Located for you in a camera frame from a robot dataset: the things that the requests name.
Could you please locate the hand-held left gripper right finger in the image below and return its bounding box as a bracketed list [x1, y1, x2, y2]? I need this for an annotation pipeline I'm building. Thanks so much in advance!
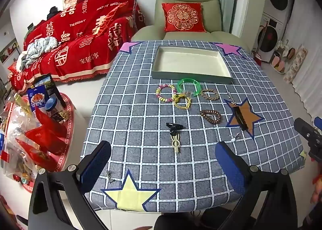
[216, 141, 298, 230]

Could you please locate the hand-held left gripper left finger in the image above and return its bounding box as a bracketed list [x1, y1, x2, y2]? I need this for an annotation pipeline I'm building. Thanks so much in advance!
[28, 140, 112, 230]

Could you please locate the large black hair clip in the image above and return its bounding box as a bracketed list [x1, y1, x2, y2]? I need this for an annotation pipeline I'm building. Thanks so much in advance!
[233, 106, 249, 130]

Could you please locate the beige hair clip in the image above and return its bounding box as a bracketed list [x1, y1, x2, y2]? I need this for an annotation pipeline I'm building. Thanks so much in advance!
[171, 133, 182, 154]

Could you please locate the small black claw clip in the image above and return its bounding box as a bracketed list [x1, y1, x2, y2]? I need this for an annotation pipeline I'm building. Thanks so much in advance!
[165, 122, 183, 137]

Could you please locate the pink yellow bead bracelet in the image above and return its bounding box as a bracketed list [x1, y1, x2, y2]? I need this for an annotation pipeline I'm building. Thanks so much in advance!
[156, 84, 178, 103]

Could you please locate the cream shallow tray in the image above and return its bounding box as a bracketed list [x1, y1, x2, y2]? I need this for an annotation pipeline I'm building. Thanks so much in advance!
[151, 46, 234, 85]

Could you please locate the red round side table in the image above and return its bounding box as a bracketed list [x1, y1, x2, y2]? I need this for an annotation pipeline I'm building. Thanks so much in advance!
[7, 92, 76, 193]

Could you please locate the red paper packet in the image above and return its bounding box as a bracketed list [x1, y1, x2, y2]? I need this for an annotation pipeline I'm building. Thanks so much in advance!
[25, 109, 66, 170]

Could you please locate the patterned folded mat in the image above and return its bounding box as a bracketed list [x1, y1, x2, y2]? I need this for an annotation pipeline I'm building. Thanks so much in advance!
[284, 45, 309, 82]

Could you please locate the blue-lid jar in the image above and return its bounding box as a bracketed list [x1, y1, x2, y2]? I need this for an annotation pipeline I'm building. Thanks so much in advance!
[45, 98, 68, 123]

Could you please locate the grey checked tablecloth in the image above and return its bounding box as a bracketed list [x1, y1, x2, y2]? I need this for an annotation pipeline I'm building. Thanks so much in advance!
[81, 40, 308, 213]

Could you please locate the slipper rack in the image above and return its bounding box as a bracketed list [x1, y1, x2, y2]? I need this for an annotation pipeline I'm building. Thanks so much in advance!
[269, 40, 297, 73]

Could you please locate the white curtain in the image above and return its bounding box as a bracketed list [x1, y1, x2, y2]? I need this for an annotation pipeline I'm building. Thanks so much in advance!
[284, 0, 322, 130]

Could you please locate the clear plastic bag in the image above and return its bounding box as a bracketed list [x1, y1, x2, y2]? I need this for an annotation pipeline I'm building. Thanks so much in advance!
[0, 104, 51, 178]

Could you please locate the blue snack box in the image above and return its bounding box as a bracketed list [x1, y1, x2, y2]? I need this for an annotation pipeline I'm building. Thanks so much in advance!
[27, 74, 61, 112]

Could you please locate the green bangle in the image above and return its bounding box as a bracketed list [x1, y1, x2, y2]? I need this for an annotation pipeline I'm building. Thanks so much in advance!
[178, 78, 201, 98]

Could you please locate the red printed sofa cover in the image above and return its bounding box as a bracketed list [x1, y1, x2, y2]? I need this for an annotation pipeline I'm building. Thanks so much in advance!
[10, 0, 146, 92]

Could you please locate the grey crumpled cloth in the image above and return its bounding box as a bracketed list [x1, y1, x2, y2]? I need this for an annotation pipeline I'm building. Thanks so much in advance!
[19, 36, 58, 70]

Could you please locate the red gold-trimmed cushion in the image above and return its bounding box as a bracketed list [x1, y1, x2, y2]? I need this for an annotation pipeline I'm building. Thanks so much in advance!
[94, 1, 130, 38]

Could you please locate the dark cloth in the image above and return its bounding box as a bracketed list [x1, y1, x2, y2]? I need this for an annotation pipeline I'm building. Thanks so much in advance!
[46, 6, 59, 19]

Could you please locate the red embroidered cushion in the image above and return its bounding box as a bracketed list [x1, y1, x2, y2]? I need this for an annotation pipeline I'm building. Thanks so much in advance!
[161, 2, 207, 33]

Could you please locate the striped lamp pole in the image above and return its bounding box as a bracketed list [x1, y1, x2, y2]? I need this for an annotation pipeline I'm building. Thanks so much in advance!
[134, 0, 151, 32]

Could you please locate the brown spiral hair tie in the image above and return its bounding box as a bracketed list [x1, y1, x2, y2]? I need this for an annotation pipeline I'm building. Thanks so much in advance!
[200, 109, 222, 123]

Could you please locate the yellow hair tie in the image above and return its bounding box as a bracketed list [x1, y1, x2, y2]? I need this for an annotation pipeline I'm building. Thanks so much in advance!
[173, 93, 192, 108]

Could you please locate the framed wall picture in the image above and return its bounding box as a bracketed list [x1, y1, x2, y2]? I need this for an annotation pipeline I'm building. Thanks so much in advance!
[0, 39, 19, 63]

